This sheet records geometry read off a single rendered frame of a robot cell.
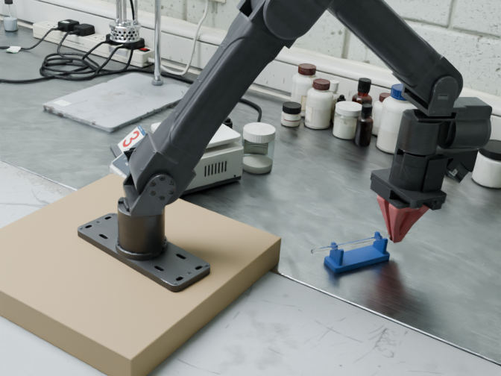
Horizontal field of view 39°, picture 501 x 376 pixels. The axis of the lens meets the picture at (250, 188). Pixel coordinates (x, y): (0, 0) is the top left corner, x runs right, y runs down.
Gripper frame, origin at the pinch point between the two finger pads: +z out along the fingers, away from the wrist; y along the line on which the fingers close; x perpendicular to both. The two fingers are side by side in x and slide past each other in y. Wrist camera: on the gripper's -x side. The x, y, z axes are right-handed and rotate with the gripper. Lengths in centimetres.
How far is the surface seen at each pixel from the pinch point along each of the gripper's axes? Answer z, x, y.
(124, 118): 3, 22, 62
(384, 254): 1.9, 3.0, -1.4
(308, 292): 3.5, 17.9, -3.9
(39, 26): 0, 24, 127
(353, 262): 2.1, 8.6, -1.3
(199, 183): 1.7, 20.1, 28.1
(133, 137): 1, 24, 49
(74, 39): 1, 17, 115
